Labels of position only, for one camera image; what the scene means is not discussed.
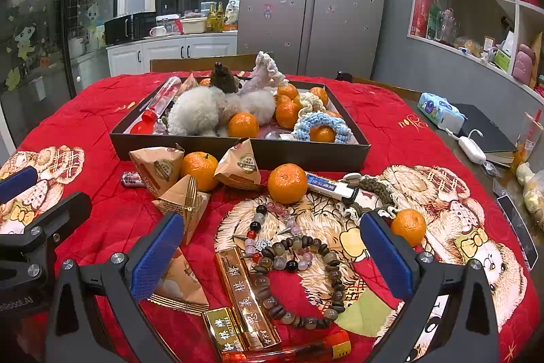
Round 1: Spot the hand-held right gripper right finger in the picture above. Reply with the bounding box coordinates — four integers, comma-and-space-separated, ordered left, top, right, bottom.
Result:
359, 210, 500, 363

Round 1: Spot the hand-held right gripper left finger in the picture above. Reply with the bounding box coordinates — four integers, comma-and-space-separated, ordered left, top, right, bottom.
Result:
45, 212, 185, 363

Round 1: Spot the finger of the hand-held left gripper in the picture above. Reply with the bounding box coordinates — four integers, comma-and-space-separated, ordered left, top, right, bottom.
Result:
0, 166, 39, 204
0, 192, 93, 251

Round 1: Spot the gold triangular snack packet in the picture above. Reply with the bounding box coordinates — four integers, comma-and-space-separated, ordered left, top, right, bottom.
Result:
152, 175, 212, 247

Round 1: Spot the dark shallow box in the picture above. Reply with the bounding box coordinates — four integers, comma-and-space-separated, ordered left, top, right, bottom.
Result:
109, 76, 371, 172

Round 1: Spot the white blue tube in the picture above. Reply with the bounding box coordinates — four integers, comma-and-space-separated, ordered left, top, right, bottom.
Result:
305, 171, 383, 207

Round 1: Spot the long gold bar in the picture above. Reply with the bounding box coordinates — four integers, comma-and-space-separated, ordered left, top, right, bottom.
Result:
215, 250, 282, 349

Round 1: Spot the short gold bar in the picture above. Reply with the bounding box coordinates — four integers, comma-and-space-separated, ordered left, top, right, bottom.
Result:
202, 307, 249, 355

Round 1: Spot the black smartphone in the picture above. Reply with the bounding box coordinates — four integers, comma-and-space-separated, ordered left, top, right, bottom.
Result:
495, 194, 538, 270

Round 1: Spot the red printed blanket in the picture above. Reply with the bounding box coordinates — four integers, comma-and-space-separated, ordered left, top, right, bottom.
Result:
0, 71, 540, 363

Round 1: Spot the white power adapter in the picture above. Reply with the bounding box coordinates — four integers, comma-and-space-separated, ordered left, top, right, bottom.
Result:
445, 128, 486, 165

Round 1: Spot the white fluffy plush toy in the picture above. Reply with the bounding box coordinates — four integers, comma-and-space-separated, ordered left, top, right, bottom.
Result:
167, 86, 277, 137

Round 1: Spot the blue tissue pack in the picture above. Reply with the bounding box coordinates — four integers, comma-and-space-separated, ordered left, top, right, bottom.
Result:
417, 92, 467, 134

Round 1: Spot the clear plastic bag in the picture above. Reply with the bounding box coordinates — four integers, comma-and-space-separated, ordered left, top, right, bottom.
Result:
515, 162, 544, 230

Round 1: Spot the black notebook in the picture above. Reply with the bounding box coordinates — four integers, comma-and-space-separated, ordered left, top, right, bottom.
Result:
446, 103, 517, 166

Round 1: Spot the glass sliding door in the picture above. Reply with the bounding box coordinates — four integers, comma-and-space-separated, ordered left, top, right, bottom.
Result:
0, 0, 126, 100

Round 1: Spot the cream crochet scrunchie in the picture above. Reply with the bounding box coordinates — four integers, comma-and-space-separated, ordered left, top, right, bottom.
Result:
297, 92, 330, 119

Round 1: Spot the plastic drink cup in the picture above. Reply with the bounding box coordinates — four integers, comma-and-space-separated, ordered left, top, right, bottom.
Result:
512, 111, 544, 172

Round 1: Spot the brown fuzzy plush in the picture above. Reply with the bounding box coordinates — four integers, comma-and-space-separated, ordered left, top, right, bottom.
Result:
209, 62, 243, 94

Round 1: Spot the black microwave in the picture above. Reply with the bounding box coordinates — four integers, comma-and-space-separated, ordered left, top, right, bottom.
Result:
104, 12, 157, 46

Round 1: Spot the white kitchen cabinet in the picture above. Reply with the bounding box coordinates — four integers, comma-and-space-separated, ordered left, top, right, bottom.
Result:
106, 32, 239, 77

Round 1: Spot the green tissue box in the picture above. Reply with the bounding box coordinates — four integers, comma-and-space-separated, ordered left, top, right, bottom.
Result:
494, 46, 512, 72

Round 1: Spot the pink bag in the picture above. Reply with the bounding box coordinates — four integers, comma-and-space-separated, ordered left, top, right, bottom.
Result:
511, 44, 537, 85

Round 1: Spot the glass jar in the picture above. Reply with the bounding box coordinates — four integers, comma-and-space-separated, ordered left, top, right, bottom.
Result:
438, 9, 460, 45

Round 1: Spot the green carton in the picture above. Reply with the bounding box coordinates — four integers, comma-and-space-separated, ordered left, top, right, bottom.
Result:
427, 3, 443, 40

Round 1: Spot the red gift box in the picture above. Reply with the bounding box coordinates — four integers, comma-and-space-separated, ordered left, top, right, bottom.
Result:
411, 0, 434, 38

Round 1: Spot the brown bead bracelet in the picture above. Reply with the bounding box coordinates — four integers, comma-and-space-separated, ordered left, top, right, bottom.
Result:
251, 235, 346, 330

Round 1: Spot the brown macrame keychain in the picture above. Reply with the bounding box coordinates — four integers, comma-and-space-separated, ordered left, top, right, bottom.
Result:
336, 172, 402, 228

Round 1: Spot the multicoloured bead bracelet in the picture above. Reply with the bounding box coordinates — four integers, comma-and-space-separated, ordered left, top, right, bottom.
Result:
233, 203, 315, 272

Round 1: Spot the blue crochet ring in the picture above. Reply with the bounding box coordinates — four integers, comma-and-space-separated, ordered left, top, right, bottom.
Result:
293, 111, 350, 143

